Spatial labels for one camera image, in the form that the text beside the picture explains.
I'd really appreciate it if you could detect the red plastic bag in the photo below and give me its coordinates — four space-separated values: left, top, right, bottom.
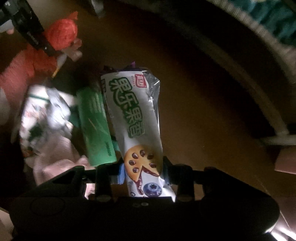
44 11 78 51

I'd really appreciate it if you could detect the white cookie snack wrapper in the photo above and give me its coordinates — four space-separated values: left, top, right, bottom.
101 69 176 201

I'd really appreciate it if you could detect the crumpled white printed wrapper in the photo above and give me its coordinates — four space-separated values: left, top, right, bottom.
17 85 76 158

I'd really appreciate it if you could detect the teal white zigzag rug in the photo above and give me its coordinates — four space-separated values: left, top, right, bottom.
210 1 295 58

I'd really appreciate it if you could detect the green tissue pack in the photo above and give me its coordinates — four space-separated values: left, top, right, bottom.
76 87 117 167

